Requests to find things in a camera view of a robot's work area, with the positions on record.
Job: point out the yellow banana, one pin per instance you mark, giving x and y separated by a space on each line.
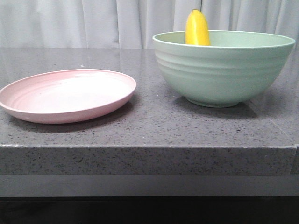
196 29

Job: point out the pink plate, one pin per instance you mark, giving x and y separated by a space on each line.
67 96

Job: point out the green bowl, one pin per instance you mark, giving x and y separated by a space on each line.
235 67

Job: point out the white curtain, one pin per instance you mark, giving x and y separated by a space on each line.
131 24

